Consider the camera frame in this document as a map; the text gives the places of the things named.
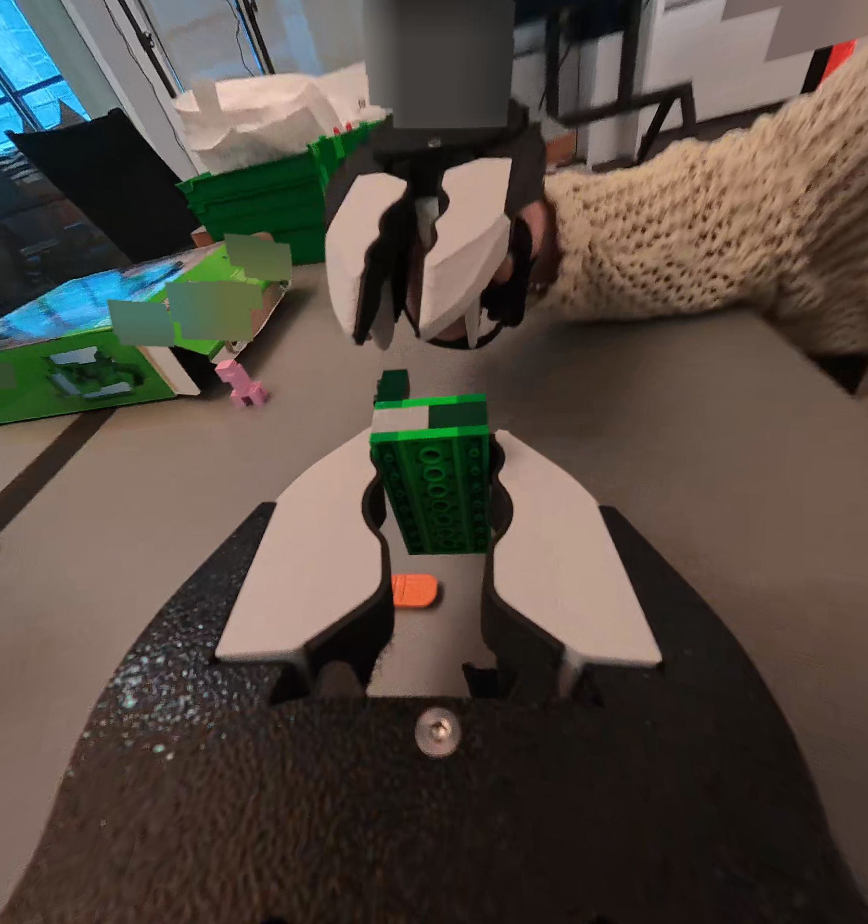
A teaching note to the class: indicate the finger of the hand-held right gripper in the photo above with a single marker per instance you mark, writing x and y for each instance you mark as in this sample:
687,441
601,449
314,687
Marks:
470,238
347,245

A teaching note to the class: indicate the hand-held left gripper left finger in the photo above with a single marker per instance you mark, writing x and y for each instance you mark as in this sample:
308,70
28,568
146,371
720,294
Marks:
304,563

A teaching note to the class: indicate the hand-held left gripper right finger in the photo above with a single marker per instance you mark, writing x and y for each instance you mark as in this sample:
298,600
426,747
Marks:
578,570

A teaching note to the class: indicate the green lego build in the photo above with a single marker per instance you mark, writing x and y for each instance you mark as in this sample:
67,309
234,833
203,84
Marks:
441,491

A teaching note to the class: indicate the person's right forearm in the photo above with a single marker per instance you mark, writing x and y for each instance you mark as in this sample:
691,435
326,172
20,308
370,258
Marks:
730,216

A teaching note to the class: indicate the dark green lego brick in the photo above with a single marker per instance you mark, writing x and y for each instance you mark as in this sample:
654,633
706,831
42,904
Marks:
393,386

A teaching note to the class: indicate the pink lego pig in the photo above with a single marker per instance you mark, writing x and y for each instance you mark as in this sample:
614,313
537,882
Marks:
240,382

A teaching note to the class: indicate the person's right hand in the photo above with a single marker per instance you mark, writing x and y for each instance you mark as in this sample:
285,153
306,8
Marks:
546,245

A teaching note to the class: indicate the green plastic bin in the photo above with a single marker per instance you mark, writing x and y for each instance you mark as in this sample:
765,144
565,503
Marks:
261,202

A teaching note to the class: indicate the orange brick separator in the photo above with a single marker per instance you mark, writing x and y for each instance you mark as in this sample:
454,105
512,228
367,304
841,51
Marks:
414,592

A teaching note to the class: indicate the white paper bags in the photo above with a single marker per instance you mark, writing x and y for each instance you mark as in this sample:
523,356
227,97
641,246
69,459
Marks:
261,115

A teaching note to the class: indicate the black metal stand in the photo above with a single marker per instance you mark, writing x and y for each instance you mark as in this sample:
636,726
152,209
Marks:
632,43

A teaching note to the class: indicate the black panel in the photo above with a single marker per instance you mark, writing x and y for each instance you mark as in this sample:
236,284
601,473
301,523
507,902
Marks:
102,188

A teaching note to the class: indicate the green cardboard box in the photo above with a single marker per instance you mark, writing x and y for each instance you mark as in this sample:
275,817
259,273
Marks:
44,325

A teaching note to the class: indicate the orange object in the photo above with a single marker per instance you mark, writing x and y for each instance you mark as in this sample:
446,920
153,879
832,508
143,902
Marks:
842,56

